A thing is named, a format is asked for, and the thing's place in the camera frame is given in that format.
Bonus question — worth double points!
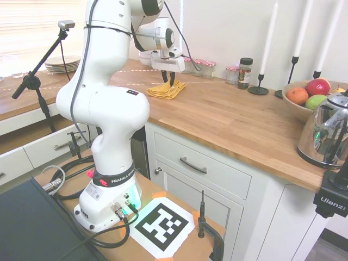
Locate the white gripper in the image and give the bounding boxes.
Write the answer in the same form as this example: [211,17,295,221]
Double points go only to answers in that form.
[151,50,187,86]

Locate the yellow cloth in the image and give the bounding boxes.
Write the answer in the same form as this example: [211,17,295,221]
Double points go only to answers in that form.
[145,79,188,101]

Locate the glass jar red gingham lid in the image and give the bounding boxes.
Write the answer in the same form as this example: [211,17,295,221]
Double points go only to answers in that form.
[191,58,205,77]
[181,57,192,74]
[225,65,240,85]
[202,61,218,80]

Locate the spice jar black lid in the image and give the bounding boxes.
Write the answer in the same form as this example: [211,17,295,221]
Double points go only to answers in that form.
[237,57,254,90]

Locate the black zip tie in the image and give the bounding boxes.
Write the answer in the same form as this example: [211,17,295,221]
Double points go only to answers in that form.
[82,22,170,39]

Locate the tall white taper candle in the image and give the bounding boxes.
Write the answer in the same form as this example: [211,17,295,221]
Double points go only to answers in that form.
[259,1,279,76]
[294,0,314,58]
[316,0,345,72]

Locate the stack of beige plates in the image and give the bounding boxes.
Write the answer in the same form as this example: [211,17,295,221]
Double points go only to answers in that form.
[44,55,82,74]

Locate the small black bar clamp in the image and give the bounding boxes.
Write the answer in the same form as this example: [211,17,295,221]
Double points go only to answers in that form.
[67,131,83,160]

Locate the orange fruit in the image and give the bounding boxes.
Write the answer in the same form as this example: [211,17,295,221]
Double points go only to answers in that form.
[287,86,309,107]

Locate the wooden fruit bowl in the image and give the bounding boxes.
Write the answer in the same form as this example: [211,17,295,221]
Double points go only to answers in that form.
[281,80,348,123]

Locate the window blind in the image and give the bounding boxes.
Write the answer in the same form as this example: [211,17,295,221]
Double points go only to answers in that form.
[0,0,92,57]

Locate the red apple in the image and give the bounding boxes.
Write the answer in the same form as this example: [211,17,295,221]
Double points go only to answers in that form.
[304,78,331,96]

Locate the green apple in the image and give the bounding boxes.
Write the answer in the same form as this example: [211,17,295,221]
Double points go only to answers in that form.
[304,94,328,110]

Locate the black white fiducial marker sheet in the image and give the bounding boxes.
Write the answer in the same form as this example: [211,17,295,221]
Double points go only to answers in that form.
[129,197,196,260]

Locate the white drawer cabinet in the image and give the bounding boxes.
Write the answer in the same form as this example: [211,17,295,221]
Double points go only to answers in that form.
[0,100,104,187]

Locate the stainless steel electric kettle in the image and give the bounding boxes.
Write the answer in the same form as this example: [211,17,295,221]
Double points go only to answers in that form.
[296,91,348,167]

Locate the large black bar clamp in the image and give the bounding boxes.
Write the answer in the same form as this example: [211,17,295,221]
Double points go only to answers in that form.
[197,190,225,261]

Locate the brown mounting board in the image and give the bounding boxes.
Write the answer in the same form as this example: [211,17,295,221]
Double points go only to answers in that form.
[34,146,227,261]

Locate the white kitchen base cabinet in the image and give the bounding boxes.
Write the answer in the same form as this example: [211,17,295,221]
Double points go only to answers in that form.
[143,119,331,261]

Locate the black controller box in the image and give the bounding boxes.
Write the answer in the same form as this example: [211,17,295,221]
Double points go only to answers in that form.
[0,177,110,261]

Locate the black Ulanzi clamp stand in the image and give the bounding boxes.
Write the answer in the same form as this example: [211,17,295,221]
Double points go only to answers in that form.
[312,159,348,219]

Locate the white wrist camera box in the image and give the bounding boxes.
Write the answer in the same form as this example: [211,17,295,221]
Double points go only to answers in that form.
[166,48,183,59]

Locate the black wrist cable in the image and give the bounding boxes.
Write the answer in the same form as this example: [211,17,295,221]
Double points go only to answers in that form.
[162,0,201,72]

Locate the metal drawer bar handle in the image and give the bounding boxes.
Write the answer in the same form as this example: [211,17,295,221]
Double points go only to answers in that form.
[179,157,208,175]
[53,135,83,151]

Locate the grey stand-mounted camera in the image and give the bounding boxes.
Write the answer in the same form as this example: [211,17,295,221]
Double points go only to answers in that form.
[57,20,77,31]

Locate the thick black cable loop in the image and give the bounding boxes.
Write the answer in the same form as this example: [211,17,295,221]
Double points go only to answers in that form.
[52,157,96,201]

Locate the black boom camera stand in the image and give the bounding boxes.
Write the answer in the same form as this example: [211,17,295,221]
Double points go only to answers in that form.
[11,28,72,133]

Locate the grey cable metal connector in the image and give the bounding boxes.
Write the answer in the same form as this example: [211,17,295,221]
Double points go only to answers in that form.
[40,165,66,194]

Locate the thin black base cable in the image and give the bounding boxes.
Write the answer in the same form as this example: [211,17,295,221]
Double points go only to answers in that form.
[54,202,140,261]

